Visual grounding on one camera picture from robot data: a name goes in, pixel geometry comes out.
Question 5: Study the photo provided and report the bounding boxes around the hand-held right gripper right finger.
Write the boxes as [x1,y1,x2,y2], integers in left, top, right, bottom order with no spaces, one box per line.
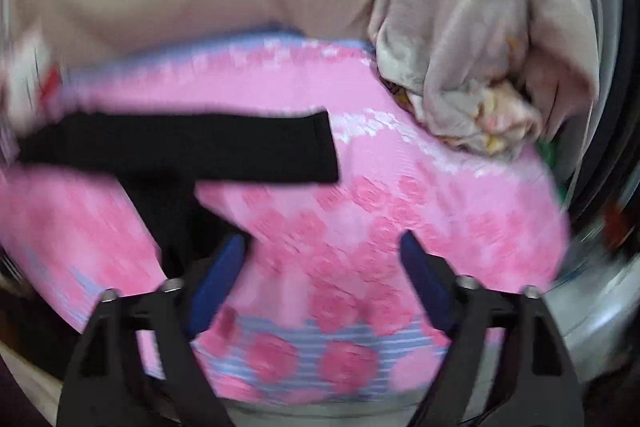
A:
[398,229,587,427]

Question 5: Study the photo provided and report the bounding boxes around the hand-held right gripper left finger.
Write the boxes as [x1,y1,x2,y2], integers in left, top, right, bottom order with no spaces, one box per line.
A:
[55,233,247,427]

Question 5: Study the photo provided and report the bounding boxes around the black pants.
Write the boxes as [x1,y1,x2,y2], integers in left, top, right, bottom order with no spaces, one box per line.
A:
[17,108,342,275]

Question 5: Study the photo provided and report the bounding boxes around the pink rose print bed sheet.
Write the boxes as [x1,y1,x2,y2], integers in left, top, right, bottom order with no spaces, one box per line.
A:
[0,34,573,403]

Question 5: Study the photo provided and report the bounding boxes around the crumpled pale floral blanket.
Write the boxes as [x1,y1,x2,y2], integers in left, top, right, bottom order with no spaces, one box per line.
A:
[367,0,601,155]

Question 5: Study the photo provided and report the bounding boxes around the red and white cartoon pillow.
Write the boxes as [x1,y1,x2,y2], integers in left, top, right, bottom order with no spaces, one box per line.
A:
[0,27,63,132]

